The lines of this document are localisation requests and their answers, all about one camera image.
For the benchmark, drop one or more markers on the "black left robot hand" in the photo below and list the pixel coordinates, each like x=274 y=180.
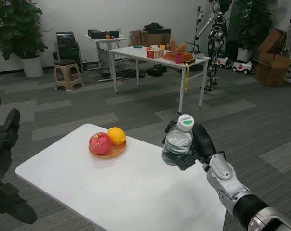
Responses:
x=1 y=154

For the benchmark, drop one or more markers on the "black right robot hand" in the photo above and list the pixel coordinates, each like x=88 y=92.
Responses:
x=204 y=142

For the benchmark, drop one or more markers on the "clear water bottle green label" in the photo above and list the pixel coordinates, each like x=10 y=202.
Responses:
x=178 y=142

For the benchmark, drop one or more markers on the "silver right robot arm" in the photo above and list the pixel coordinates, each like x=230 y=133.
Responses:
x=232 y=185

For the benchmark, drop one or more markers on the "small white toy car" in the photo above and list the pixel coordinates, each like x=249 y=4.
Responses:
x=224 y=62

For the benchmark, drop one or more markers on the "large white toy car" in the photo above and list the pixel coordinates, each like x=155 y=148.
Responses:
x=243 y=67

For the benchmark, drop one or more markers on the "black bag on floor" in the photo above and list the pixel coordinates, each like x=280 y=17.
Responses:
x=157 y=70

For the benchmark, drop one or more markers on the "pink cup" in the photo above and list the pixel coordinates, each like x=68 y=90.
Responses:
x=178 y=59

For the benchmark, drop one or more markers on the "orange round plate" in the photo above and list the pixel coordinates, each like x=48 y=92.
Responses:
x=117 y=150

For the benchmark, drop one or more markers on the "orange flat tray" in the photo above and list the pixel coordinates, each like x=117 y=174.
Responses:
x=184 y=57

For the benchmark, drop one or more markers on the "grey white bowl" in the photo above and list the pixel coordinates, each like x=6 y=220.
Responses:
x=198 y=55

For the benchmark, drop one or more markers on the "yellow orange fruit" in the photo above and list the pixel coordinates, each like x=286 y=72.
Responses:
x=116 y=136

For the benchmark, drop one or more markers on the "white round plant pot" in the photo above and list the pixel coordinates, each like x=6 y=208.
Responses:
x=31 y=67

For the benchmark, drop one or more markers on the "white square plant pot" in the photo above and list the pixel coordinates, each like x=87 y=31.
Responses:
x=244 y=55

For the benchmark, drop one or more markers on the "large brown cardboard box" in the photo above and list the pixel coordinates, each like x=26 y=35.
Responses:
x=273 y=72

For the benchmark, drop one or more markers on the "brown plush toy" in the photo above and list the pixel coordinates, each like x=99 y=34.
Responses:
x=175 y=48

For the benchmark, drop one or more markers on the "standing humanoid robot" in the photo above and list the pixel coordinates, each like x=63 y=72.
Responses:
x=214 y=43

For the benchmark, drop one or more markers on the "red apple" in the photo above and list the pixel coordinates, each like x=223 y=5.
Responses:
x=99 y=144

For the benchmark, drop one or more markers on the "red yellow tissue box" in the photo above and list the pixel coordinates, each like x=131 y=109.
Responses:
x=155 y=53

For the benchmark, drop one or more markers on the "yellow cup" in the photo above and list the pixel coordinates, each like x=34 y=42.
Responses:
x=162 y=47

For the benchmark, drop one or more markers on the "beige plastic stool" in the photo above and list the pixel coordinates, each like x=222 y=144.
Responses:
x=68 y=72

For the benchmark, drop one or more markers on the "long white metal table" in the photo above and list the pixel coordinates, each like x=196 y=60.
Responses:
x=136 y=51

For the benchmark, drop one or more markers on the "green round lid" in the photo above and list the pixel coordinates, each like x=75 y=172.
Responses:
x=137 y=46

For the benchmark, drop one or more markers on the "black equipment cabinet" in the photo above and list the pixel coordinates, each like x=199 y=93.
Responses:
x=69 y=56

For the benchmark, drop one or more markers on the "open brown cardboard box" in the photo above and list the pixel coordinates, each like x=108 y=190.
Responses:
x=272 y=42

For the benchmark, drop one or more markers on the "black cloth bundle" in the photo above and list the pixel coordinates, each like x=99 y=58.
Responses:
x=152 y=26

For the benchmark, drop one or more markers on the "large green leafy plant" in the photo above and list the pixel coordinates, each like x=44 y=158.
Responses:
x=15 y=26

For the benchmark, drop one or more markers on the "tall dark green plant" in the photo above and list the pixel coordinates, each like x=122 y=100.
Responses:
x=254 y=21

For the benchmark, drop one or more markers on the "black case on cabinet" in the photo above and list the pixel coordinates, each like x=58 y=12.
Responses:
x=66 y=37

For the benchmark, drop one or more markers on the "white standing desk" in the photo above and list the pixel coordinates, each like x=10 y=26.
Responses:
x=104 y=41

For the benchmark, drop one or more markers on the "black boxes on desk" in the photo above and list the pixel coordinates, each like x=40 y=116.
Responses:
x=99 y=34

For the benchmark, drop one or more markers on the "brown cardboard boxes by wall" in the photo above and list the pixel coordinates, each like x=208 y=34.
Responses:
x=152 y=38

